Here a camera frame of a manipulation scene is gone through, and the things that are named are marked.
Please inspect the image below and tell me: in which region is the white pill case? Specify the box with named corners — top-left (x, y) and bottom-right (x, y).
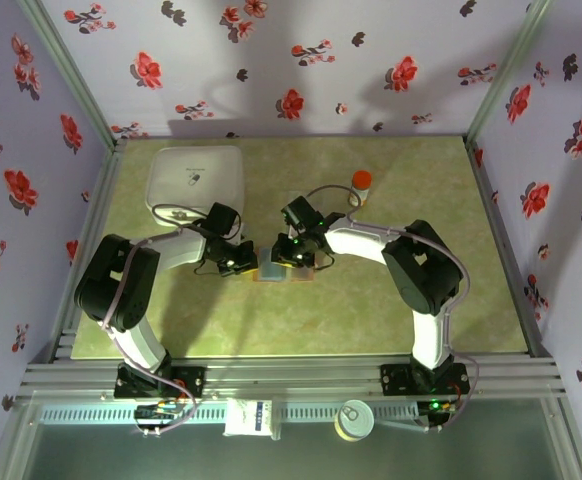
top-left (144, 145), bottom-right (246, 226)

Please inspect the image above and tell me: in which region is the orange cap pill bottle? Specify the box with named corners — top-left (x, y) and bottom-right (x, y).
top-left (348, 170), bottom-right (374, 209)

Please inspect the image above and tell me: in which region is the white paper packet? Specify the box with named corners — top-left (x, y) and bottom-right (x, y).
top-left (223, 397), bottom-right (283, 442)

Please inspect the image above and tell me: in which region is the tin can with pull tab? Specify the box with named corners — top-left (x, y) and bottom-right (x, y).
top-left (334, 398), bottom-right (376, 443)

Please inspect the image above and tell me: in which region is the left arm lilac cable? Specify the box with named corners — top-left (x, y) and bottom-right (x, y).
top-left (98, 202), bottom-right (210, 435)

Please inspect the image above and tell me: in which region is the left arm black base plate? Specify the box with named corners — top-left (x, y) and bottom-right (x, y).
top-left (113, 364), bottom-right (207, 400)

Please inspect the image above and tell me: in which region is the aluminium frame cross rail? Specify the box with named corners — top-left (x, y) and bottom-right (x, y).
top-left (15, 353), bottom-right (570, 401)

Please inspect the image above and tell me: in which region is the aluminium side rail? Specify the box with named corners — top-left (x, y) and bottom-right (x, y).
top-left (50, 139), bottom-right (128, 362)
top-left (464, 139), bottom-right (553, 357)

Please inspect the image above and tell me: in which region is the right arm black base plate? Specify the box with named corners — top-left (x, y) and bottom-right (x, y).
top-left (379, 363), bottom-right (472, 399)

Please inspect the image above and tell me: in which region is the slotted grey cable duct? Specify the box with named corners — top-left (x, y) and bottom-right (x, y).
top-left (38, 402), bottom-right (422, 427)

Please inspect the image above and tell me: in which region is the aluminium corner post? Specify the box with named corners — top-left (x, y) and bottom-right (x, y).
top-left (18, 0), bottom-right (127, 151)
top-left (464, 0), bottom-right (555, 144)

